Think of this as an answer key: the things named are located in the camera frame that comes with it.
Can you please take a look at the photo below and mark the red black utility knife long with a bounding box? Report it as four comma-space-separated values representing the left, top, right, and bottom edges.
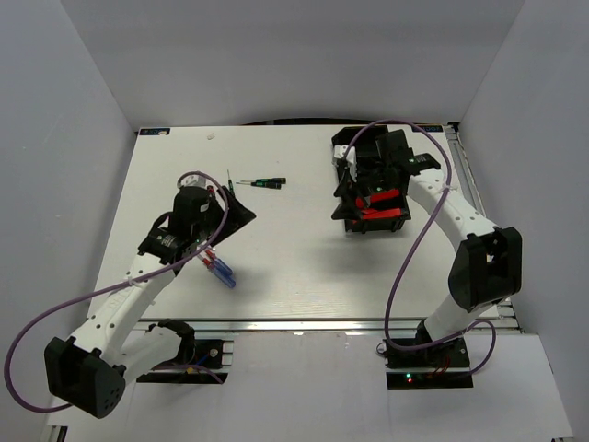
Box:
355, 189, 400, 209

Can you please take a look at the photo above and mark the green black screwdriver lower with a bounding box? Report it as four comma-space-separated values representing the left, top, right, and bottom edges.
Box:
237, 181, 282, 190

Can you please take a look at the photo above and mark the black near storage bin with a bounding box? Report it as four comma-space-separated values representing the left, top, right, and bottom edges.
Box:
342, 194, 411, 234

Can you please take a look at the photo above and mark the blue red screwdriver far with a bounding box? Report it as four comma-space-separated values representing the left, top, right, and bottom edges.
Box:
200, 248, 233, 276

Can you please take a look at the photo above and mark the black far storage bin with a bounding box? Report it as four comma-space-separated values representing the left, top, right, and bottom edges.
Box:
331, 125, 388, 160

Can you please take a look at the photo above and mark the red black utility knife small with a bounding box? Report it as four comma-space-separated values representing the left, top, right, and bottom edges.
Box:
361, 208, 402, 220

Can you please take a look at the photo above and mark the black storage bin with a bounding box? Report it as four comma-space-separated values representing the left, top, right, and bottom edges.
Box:
342, 194, 411, 234
331, 125, 388, 160

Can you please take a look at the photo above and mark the blue label sticker right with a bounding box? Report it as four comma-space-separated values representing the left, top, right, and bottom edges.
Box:
411, 124, 445, 133

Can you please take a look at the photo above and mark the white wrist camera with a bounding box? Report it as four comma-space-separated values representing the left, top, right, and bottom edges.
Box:
331, 145, 357, 182
177, 172, 207, 189

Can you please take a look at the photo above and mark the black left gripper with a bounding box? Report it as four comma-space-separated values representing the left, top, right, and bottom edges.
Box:
191, 186, 254, 247

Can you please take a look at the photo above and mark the green black screwdriver upper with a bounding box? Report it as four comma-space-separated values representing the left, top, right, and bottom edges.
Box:
240, 177, 286, 185

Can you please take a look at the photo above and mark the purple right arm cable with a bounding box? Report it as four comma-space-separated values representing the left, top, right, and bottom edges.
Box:
342, 118, 498, 379

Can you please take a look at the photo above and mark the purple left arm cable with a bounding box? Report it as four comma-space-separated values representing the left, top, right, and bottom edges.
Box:
3, 170, 231, 411

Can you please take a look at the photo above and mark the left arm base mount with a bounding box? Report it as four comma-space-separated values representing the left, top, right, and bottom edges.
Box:
136, 320, 232, 385

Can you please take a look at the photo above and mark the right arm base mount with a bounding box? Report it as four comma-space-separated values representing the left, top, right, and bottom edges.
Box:
376, 338, 474, 390

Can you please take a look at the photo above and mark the aluminium frame rail front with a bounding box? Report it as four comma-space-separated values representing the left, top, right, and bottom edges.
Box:
132, 317, 521, 336

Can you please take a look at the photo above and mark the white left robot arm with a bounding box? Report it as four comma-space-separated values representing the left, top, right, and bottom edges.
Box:
44, 186, 256, 419

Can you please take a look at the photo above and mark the aluminium frame rail right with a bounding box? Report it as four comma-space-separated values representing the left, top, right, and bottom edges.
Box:
443, 122, 524, 334

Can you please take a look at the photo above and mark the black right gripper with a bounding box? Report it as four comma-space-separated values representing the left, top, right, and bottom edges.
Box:
331, 163, 398, 222

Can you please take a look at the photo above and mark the green black screwdriver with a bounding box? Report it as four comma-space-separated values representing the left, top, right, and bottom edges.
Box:
240, 177, 286, 185
237, 181, 282, 190

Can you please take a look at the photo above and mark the blue label sticker left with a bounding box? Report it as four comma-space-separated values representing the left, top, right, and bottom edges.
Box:
138, 127, 171, 136

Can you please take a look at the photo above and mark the green black screwdriver single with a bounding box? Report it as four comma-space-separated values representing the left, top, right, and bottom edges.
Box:
226, 169, 234, 192

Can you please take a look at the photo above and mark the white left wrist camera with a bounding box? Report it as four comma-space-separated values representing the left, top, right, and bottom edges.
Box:
177, 172, 207, 189

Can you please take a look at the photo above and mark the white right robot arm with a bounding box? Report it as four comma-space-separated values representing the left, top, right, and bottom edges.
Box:
331, 125, 523, 367

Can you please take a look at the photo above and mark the blue label sticker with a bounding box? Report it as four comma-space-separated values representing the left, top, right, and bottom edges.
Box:
411, 124, 445, 133
138, 127, 171, 136

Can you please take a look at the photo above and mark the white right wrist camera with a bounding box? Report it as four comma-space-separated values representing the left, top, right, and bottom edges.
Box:
331, 145, 357, 182

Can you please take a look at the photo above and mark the blue red screwdriver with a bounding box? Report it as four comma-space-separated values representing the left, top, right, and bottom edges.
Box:
197, 254, 237, 289
200, 248, 233, 276

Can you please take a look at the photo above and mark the aluminium frame rail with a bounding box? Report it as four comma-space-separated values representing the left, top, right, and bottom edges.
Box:
443, 122, 524, 334
132, 317, 521, 336

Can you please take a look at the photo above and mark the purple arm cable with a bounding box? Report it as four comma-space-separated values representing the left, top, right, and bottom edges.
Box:
342, 118, 498, 379
3, 170, 231, 411

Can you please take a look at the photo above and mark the blue red screwdriver near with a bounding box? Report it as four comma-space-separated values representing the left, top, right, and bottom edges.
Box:
197, 254, 237, 289

